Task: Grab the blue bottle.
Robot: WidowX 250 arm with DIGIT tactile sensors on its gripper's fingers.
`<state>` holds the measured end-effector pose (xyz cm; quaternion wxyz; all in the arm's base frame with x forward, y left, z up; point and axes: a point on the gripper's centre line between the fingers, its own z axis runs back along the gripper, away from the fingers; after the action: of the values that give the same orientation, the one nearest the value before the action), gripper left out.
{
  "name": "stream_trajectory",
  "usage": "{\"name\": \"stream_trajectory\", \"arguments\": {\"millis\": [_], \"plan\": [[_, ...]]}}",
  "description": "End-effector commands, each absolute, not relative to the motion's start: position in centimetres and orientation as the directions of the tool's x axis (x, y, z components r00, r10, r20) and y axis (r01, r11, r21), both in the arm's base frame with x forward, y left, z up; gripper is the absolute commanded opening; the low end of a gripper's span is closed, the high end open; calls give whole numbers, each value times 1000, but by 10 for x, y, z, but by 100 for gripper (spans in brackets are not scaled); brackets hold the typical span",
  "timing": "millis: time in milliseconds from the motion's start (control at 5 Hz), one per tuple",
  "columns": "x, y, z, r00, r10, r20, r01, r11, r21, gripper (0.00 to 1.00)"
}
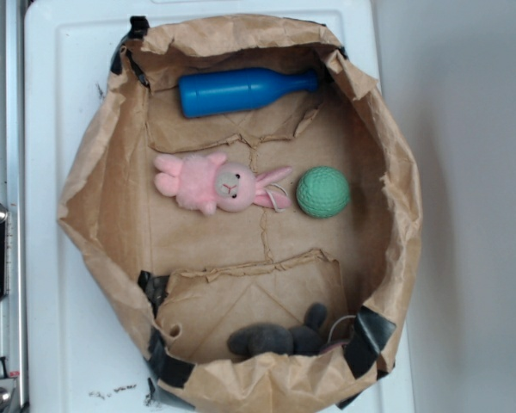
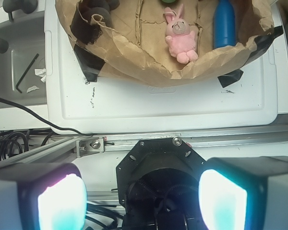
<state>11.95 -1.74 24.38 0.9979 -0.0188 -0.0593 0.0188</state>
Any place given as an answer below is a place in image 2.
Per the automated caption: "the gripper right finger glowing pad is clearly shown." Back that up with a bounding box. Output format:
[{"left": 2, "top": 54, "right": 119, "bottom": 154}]
[{"left": 198, "top": 156, "right": 288, "bottom": 230}]

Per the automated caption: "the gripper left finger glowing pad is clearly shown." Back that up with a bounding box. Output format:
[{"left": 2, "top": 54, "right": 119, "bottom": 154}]
[{"left": 0, "top": 163, "right": 87, "bottom": 230}]

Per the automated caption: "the white plastic lid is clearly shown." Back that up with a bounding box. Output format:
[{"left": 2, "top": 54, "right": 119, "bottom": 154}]
[{"left": 45, "top": 0, "right": 288, "bottom": 134}]

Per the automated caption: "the clear plastic tray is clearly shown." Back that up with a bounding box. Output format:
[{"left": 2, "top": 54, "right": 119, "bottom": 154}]
[{"left": 0, "top": 11, "right": 47, "bottom": 106}]

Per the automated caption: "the black hex key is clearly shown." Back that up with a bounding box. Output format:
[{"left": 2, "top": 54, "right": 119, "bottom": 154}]
[{"left": 15, "top": 53, "right": 39, "bottom": 93}]

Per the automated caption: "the pink plush bunny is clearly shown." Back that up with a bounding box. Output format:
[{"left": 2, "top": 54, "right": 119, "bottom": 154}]
[{"left": 164, "top": 4, "right": 199, "bottom": 64}]

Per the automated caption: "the brown paper bag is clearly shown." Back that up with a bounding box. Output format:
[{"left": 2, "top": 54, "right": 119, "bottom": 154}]
[{"left": 55, "top": 0, "right": 274, "bottom": 87}]

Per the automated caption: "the dark grey plush toy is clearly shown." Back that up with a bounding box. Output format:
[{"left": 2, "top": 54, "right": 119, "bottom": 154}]
[{"left": 79, "top": 0, "right": 120, "bottom": 27}]

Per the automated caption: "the green round object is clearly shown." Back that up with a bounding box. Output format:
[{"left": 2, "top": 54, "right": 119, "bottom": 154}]
[{"left": 161, "top": 0, "right": 176, "bottom": 4}]

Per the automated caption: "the aluminium extrusion rail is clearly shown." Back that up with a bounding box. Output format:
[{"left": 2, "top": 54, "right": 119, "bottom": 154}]
[{"left": 0, "top": 124, "right": 288, "bottom": 167}]

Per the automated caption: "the black octagonal mount plate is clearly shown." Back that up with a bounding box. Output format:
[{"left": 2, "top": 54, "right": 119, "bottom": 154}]
[{"left": 116, "top": 137, "right": 205, "bottom": 208}]

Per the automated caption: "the black cable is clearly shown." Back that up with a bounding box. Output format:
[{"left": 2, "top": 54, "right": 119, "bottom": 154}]
[{"left": 0, "top": 94, "right": 96, "bottom": 137}]

